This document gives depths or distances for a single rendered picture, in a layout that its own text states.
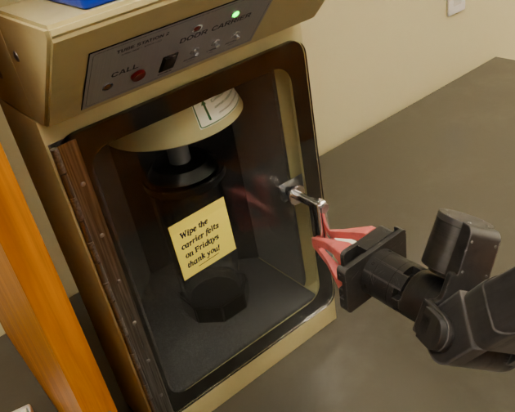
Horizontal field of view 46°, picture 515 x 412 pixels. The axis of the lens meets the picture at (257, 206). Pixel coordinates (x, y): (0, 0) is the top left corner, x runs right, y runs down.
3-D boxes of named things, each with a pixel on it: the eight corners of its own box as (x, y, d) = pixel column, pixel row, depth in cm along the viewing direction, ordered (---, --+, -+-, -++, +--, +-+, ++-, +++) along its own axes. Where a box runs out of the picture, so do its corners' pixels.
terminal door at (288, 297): (160, 421, 76) (51, 140, 55) (333, 297, 90) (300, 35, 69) (163, 425, 76) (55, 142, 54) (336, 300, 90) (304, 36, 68)
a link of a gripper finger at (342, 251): (296, 227, 74) (352, 259, 67) (338, 201, 77) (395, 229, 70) (302, 270, 77) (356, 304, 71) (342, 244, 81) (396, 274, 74)
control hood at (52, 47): (33, 123, 54) (-12, 10, 48) (301, 15, 68) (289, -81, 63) (87, 159, 45) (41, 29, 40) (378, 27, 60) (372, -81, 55)
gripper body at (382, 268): (332, 264, 67) (383, 294, 62) (393, 221, 72) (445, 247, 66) (337, 306, 71) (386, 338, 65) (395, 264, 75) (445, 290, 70)
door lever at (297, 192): (310, 241, 81) (296, 250, 80) (302, 181, 76) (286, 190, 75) (338, 257, 77) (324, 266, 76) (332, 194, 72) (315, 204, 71)
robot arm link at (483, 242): (433, 358, 55) (512, 369, 57) (477, 241, 52) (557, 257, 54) (380, 300, 66) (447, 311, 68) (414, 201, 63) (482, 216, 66)
